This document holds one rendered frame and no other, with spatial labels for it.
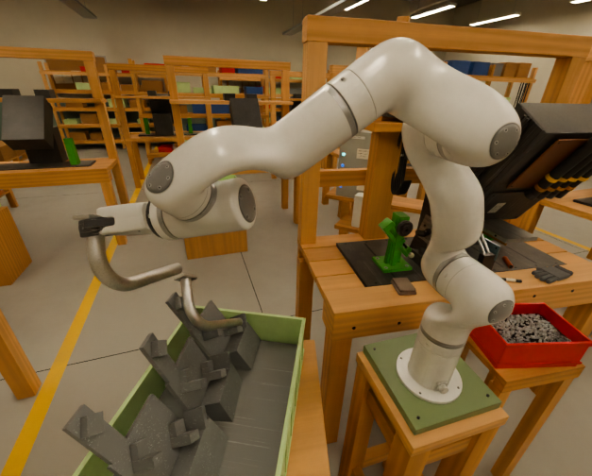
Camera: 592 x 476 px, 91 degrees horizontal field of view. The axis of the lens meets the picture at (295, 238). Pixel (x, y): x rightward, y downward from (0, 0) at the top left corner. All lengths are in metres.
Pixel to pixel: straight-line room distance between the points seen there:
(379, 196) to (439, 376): 1.01
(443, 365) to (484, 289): 0.29
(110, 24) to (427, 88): 10.86
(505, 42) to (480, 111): 1.43
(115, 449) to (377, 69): 0.81
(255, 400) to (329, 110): 0.81
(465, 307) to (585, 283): 1.21
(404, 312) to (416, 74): 0.98
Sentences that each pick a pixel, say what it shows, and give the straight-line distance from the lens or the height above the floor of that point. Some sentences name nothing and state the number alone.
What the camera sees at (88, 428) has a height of 1.12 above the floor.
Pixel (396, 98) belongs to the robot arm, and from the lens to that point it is 0.51.
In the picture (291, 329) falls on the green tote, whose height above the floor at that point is 0.91.
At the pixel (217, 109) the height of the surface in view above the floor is 1.24.
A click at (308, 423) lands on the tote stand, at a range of 1.01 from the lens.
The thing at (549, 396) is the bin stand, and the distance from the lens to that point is 1.62.
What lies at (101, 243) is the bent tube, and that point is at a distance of 0.66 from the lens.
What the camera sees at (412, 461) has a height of 0.77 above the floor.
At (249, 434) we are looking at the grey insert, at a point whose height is 0.85.
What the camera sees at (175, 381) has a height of 1.03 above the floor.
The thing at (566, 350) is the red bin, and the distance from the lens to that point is 1.42.
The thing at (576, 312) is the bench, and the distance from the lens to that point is 2.20.
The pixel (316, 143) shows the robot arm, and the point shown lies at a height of 1.59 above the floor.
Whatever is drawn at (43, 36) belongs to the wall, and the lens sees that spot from 11.50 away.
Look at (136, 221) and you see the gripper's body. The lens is 0.54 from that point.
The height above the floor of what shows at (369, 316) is 0.86.
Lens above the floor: 1.66
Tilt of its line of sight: 27 degrees down
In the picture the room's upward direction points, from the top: 1 degrees clockwise
